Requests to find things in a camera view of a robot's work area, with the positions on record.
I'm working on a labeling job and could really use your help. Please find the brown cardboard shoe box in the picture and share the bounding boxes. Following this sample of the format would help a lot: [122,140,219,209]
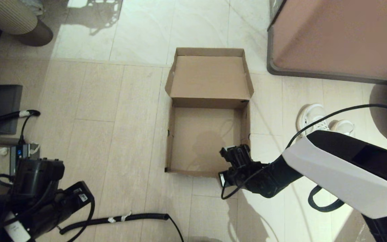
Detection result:
[164,47,254,177]

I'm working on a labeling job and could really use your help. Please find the white lace-up sneaker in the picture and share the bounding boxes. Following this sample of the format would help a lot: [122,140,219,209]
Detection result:
[296,104,330,139]
[328,119,355,135]

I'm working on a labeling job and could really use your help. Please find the dark grey box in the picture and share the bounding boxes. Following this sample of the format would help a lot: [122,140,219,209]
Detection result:
[0,85,23,135]

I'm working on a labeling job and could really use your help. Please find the small grey electronic device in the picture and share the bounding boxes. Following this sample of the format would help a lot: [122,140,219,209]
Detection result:
[9,144,40,168]

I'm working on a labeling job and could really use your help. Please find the pink cabinet with grey base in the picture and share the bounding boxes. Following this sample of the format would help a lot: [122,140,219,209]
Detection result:
[267,0,387,84]

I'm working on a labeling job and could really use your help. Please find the ribbed beige round pouf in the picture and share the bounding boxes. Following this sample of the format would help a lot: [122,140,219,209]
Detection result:
[0,0,53,47]

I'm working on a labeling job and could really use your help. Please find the crumpled clear plastic bag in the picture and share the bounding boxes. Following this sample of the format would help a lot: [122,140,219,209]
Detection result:
[22,0,44,16]

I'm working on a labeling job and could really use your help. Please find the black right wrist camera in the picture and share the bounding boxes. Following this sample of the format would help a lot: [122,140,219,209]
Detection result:
[220,145,252,168]

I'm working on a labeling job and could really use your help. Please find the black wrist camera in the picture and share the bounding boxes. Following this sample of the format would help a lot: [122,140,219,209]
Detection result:
[220,145,252,168]
[12,158,65,199]

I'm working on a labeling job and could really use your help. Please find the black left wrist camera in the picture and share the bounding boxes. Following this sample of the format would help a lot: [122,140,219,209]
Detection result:
[12,158,65,199]

